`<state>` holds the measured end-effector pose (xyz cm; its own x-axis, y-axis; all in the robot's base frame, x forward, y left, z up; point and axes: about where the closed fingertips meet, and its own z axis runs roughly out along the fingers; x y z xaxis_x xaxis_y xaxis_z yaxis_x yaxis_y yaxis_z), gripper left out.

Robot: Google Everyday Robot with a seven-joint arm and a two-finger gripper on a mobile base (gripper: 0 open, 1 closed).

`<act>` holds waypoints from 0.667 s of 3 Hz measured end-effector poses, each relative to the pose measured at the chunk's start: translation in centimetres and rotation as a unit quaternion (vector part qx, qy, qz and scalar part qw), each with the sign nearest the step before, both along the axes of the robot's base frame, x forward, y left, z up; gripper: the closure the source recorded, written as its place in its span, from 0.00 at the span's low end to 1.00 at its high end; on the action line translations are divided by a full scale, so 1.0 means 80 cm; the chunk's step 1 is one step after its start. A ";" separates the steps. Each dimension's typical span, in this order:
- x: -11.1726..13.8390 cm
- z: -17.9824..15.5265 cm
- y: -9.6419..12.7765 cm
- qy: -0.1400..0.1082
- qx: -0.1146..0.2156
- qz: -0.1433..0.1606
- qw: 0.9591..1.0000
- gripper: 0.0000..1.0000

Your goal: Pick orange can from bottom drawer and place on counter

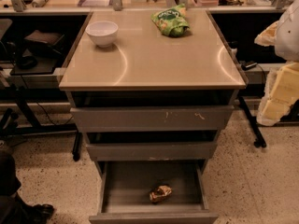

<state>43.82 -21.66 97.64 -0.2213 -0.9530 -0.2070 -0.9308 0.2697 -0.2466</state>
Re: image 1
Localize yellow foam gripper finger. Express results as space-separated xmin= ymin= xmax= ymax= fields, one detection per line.
xmin=257 ymin=63 xmax=299 ymax=126
xmin=254 ymin=21 xmax=278 ymax=47

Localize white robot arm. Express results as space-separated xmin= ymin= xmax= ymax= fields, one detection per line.
xmin=254 ymin=0 xmax=299 ymax=126

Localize grey top drawer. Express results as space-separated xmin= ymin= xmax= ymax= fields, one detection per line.
xmin=71 ymin=105 xmax=234 ymax=133

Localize grey drawer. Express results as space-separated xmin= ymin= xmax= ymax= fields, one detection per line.
xmin=87 ymin=142 xmax=217 ymax=161
xmin=71 ymin=105 xmax=234 ymax=133
xmin=90 ymin=161 xmax=218 ymax=224

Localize grey middle drawer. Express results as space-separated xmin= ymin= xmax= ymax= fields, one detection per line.
xmin=87 ymin=142 xmax=217 ymax=161

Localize beige counter top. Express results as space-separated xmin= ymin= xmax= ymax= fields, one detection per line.
xmin=60 ymin=9 xmax=247 ymax=91

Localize grey bottom drawer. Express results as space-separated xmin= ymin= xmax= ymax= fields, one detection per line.
xmin=90 ymin=161 xmax=218 ymax=224

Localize black power adapter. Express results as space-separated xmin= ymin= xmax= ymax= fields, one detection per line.
xmin=240 ymin=61 xmax=257 ymax=71

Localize black table leg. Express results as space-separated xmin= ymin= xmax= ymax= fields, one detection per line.
xmin=72 ymin=133 xmax=82 ymax=161
xmin=238 ymin=96 xmax=267 ymax=148

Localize green chip bag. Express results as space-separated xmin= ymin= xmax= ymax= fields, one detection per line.
xmin=150 ymin=4 xmax=190 ymax=37

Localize white bowl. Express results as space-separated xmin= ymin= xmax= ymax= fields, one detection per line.
xmin=85 ymin=21 xmax=119 ymax=48

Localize black left table leg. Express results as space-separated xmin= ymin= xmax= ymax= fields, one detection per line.
xmin=72 ymin=133 xmax=82 ymax=161

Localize black shoe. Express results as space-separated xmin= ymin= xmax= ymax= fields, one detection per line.
xmin=27 ymin=204 xmax=54 ymax=224

